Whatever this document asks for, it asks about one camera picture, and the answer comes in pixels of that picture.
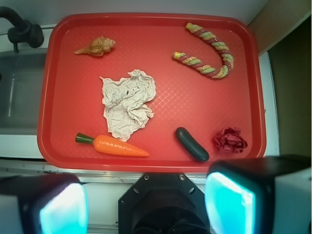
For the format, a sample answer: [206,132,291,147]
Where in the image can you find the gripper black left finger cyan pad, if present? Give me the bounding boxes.
[0,174,89,234]

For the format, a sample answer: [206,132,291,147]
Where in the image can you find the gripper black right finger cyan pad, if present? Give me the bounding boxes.
[204,155,312,234]

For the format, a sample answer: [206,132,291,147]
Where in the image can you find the crumpled dark red paper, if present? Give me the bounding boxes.
[214,127,248,154]

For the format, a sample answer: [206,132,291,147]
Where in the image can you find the orange toy carrot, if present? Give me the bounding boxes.
[75,133,149,157]

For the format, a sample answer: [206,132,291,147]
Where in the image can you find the dark green toy cucumber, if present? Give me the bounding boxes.
[175,127,210,162]

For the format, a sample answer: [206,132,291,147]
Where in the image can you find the crumpled white paper towel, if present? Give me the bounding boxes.
[100,69,156,142]

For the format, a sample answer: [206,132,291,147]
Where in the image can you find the red plastic tray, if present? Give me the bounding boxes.
[37,13,266,173]

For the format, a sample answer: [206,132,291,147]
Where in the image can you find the stainless steel sink basin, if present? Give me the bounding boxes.
[0,49,47,135]

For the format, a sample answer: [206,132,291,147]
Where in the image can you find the tan conch seashell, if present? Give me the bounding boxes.
[74,36,116,57]

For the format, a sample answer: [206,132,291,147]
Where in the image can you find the black faucet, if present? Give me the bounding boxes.
[0,6,44,53]

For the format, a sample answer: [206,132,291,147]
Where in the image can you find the black octagonal mount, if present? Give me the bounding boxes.
[118,173,210,234]

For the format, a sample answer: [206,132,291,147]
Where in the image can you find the multicolored twisted rope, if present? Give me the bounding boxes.
[173,22,234,79]

